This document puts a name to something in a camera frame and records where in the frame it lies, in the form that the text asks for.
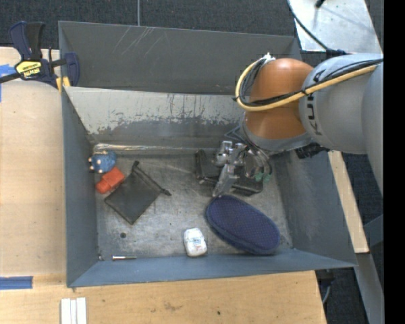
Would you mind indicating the pale wood board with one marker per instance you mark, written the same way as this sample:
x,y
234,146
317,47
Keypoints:
x,y
30,181

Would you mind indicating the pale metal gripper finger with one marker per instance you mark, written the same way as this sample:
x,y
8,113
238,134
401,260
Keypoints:
x,y
231,177
218,186

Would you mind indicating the blue toy animal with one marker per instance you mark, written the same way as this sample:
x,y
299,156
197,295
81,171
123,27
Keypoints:
x,y
104,161

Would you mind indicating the small white packet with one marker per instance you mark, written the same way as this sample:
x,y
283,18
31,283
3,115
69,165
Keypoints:
x,y
194,242

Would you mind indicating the thin metal pin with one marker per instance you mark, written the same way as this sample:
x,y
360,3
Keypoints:
x,y
124,257

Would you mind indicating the black cloth pouch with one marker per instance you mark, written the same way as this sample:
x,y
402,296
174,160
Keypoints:
x,y
133,194

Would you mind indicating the black plastic box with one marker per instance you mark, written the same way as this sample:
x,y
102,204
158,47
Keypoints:
x,y
206,169

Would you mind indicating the orange-red toy block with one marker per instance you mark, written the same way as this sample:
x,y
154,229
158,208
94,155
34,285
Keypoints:
x,y
109,181

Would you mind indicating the grey metal bin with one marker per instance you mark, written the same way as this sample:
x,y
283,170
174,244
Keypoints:
x,y
175,214

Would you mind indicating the dark blue oval sponge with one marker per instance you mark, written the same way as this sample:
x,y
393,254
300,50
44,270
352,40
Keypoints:
x,y
243,224

